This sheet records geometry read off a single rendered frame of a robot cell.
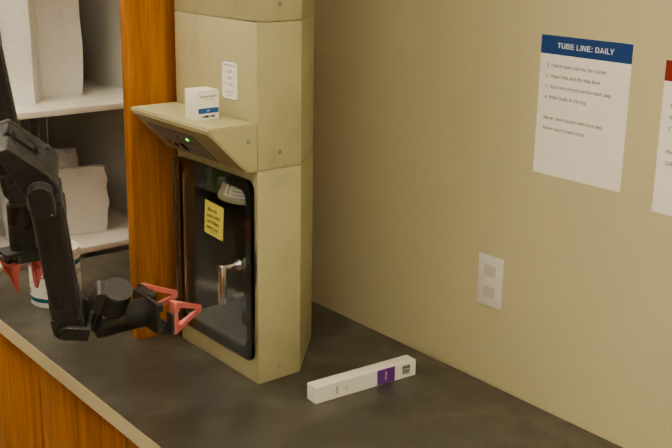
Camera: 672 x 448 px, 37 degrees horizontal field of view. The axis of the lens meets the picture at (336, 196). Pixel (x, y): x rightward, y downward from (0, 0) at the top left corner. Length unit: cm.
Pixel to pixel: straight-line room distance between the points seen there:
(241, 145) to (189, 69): 29
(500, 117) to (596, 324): 46
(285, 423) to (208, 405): 18
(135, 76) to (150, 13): 14
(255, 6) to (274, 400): 81
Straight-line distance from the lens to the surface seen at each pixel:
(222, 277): 212
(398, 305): 245
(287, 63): 206
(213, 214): 220
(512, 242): 215
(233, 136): 200
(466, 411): 213
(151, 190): 236
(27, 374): 265
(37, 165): 167
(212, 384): 222
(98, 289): 193
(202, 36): 218
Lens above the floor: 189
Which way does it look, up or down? 15 degrees down
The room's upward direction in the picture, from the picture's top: 1 degrees clockwise
